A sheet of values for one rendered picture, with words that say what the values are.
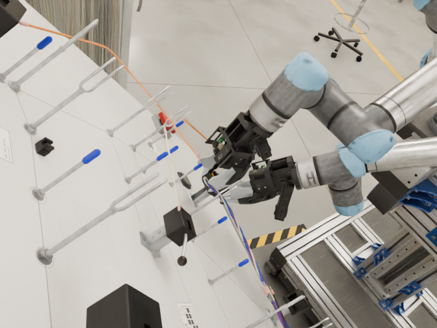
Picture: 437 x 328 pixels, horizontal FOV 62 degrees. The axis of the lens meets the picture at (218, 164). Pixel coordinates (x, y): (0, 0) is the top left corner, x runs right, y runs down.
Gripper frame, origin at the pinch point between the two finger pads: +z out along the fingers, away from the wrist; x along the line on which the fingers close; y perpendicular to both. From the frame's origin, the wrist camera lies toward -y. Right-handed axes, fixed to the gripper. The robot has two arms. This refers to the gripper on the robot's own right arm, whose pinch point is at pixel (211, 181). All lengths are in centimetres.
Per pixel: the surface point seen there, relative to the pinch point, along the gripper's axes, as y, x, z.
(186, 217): 24.8, 16.5, -11.3
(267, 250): -116, -10, 74
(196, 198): -1.2, -0.3, 7.5
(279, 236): -128, -16, 69
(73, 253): 43.2, 20.4, -11.7
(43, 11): 20, -73, 12
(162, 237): 27.5, 17.4, -7.8
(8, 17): 50, 0, -24
